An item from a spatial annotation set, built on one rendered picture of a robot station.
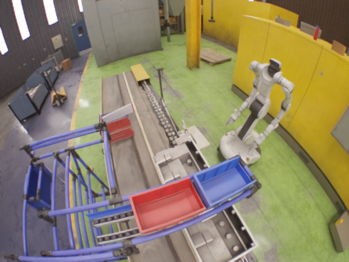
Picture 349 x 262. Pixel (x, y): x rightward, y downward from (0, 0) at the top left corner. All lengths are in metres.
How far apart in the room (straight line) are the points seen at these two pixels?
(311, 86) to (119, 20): 5.95
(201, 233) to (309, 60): 2.48
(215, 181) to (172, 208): 0.28
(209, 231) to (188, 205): 0.35
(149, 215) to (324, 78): 2.52
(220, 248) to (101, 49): 6.38
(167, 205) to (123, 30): 6.04
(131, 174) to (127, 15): 5.66
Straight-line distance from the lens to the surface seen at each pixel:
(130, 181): 1.43
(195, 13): 4.55
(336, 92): 2.50
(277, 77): 1.56
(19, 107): 5.60
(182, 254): 1.24
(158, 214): 0.78
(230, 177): 0.92
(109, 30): 6.33
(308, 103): 2.69
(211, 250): 1.09
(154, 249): 1.26
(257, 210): 2.25
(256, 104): 1.79
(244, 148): 2.26
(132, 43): 6.45
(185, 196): 0.81
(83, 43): 10.02
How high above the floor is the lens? 1.99
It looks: 47 degrees down
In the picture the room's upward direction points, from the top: 4 degrees counter-clockwise
